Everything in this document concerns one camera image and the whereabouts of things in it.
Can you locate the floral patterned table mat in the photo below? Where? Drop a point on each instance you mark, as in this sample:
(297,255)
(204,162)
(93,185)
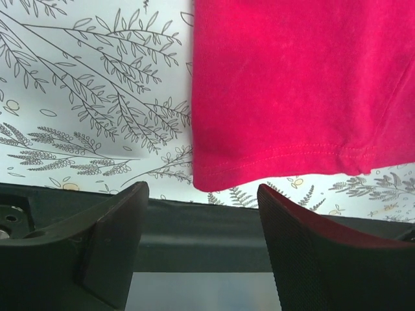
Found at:
(96,95)

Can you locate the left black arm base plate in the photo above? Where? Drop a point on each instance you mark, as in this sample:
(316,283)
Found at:
(25,209)

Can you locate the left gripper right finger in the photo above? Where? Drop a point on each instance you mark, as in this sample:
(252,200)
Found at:
(323,262)

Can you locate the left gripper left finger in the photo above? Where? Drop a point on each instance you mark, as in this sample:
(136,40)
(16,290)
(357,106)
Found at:
(85,262)

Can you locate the crimson t-shirt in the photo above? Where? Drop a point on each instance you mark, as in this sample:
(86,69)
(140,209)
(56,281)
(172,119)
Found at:
(284,88)

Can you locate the aluminium frame rail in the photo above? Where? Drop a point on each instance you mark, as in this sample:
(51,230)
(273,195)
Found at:
(196,256)

